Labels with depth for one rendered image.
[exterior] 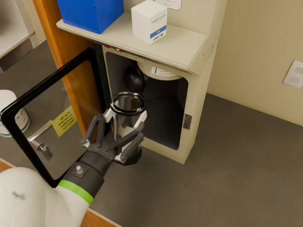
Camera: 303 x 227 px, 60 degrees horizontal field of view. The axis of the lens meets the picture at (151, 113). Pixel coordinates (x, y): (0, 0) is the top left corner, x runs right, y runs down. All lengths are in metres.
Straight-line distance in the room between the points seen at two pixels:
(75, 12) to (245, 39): 0.69
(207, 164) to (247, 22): 0.54
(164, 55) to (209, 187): 0.60
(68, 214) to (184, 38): 0.45
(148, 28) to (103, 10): 0.10
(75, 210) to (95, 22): 0.41
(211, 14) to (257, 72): 0.63
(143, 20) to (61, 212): 0.43
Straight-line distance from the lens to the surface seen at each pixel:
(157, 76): 0.75
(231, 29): 1.08
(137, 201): 0.96
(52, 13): 0.72
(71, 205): 0.64
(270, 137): 1.18
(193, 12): 0.58
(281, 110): 1.27
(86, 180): 0.66
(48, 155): 0.82
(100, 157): 0.69
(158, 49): 0.54
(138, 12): 0.54
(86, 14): 0.58
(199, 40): 0.57
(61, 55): 0.77
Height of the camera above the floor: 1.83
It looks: 51 degrees down
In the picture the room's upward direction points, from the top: straight up
